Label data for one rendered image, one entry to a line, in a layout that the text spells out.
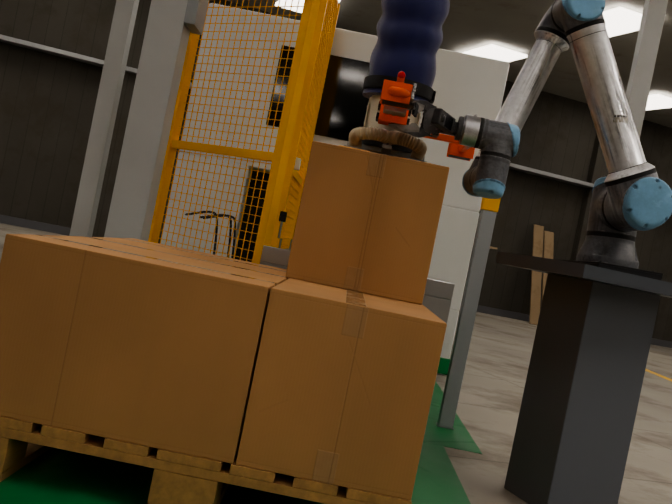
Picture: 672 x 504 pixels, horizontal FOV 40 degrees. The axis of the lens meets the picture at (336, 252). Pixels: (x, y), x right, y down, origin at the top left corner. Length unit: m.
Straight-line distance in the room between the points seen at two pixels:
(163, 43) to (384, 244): 1.84
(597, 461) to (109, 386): 1.53
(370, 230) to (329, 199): 0.15
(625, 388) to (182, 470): 1.44
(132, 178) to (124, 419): 2.10
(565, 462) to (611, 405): 0.22
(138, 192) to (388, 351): 2.23
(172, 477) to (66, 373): 0.33
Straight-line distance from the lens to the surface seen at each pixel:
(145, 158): 4.06
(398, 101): 2.32
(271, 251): 3.28
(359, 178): 2.62
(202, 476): 2.09
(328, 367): 2.03
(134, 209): 4.06
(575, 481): 2.92
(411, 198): 2.61
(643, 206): 2.75
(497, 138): 2.68
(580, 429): 2.88
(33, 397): 2.15
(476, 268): 3.86
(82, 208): 6.35
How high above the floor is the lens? 0.67
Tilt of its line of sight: 1 degrees down
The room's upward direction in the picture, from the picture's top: 11 degrees clockwise
